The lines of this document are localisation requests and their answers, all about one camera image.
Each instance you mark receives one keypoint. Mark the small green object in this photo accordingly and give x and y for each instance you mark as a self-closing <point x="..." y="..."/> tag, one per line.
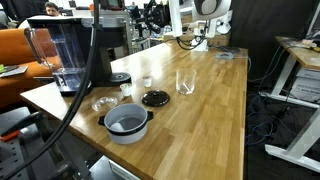
<point x="1" y="68"/>

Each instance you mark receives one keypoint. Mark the wooden desk white frame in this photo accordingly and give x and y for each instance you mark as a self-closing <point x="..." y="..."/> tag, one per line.
<point x="300" y="55"/>

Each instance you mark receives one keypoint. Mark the black curtain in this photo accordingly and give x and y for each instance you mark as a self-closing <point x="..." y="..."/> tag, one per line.
<point x="266" y="26"/>

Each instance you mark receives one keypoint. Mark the black round pot lid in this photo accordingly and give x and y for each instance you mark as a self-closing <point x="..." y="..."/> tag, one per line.
<point x="155" y="98"/>

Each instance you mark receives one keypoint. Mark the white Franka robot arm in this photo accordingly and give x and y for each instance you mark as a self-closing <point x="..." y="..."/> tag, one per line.
<point x="175" y="16"/>

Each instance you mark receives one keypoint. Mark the clear water tank black lid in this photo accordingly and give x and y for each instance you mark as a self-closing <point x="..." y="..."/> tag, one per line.
<point x="66" y="50"/>

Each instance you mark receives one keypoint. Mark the white coffee pod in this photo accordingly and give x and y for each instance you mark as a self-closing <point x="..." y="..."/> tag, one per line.
<point x="147" y="82"/>

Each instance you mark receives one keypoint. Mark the clear drinking glass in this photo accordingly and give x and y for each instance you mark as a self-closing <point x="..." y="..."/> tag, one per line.
<point x="185" y="83"/>

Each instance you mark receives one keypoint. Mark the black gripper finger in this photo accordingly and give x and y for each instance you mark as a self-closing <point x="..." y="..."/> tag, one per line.
<point x="143" y="14"/>
<point x="144" y="26"/>

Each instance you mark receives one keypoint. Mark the seated person white shirt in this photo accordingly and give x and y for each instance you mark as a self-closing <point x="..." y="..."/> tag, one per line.
<point x="51" y="8"/>

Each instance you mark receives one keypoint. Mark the coffee pod green label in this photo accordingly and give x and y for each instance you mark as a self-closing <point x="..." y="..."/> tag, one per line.
<point x="126" y="90"/>

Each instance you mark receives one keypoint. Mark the small white cup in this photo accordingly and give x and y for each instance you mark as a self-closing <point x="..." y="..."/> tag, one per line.
<point x="116" y="127"/>

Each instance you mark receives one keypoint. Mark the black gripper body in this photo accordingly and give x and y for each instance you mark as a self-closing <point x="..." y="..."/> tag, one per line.
<point x="159" y="16"/>

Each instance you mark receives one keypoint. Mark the black Keurig coffee maker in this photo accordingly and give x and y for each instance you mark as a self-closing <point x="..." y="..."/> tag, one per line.
<point x="106" y="66"/>

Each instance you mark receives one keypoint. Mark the white paper label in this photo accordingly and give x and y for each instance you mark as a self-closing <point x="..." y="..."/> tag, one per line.
<point x="121" y="171"/>

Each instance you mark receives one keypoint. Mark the large brown cardboard box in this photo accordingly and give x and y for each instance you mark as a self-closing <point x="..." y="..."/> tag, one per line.
<point x="220" y="40"/>

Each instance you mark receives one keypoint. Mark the black perforated camera cart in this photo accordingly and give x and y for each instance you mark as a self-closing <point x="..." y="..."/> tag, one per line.
<point x="13" y="156"/>

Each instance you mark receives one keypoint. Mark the orange tufted sofa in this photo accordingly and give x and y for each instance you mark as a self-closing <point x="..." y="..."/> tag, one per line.
<point x="16" y="46"/>

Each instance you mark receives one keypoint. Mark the flat grey booklet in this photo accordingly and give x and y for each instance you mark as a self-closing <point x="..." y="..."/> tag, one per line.
<point x="15" y="71"/>

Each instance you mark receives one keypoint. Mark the white box under desk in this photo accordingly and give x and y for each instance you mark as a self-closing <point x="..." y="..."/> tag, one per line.
<point x="306" y="88"/>

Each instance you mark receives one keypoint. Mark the orange black clamp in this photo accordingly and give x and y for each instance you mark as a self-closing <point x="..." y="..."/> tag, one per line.
<point x="20" y="125"/>

